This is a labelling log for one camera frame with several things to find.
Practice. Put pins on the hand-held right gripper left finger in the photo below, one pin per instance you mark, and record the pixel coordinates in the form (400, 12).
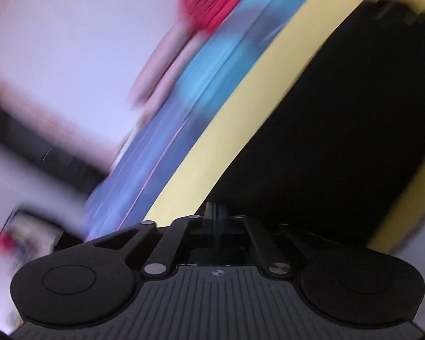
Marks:
(182, 232)

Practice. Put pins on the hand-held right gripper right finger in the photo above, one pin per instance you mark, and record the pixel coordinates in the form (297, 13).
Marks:
(258, 244)

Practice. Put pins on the black pants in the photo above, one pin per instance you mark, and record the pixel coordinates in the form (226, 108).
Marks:
(326, 134)

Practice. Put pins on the blue plaid quilt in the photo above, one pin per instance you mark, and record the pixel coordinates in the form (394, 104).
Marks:
(156, 163)

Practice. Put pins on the pink cloth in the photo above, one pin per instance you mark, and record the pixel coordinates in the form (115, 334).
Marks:
(159, 71)

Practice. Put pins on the teal patterned pillow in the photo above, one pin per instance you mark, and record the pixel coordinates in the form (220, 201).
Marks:
(226, 46)

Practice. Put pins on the red cloth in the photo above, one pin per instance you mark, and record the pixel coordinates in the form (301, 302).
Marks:
(210, 1)

